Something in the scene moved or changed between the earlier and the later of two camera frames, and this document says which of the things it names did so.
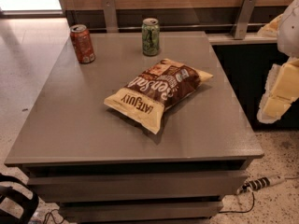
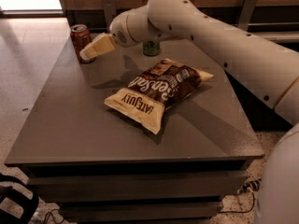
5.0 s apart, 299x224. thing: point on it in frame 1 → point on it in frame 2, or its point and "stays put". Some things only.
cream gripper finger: x=281 y=90 → x=124 y=29
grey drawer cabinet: x=102 y=166 stays put
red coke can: x=82 y=44 stays put
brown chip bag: x=153 y=90 stays put
